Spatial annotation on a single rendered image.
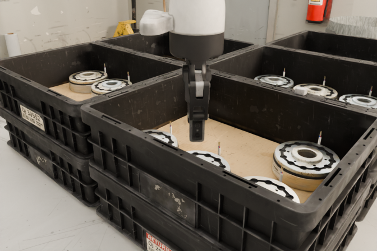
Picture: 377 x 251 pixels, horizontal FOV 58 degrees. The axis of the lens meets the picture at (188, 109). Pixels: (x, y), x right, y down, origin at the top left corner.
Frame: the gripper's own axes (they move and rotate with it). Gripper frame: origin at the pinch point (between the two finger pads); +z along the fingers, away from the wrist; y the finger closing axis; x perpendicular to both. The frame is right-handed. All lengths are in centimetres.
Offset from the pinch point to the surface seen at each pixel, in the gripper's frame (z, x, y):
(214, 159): 6.3, -3.0, -0.7
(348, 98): 5.9, -36.3, 23.1
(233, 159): 9.2, -7.0, 3.9
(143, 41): 2, 13, 67
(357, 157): -0.8, -19.0, -12.0
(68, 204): 22.3, 24.8, 9.1
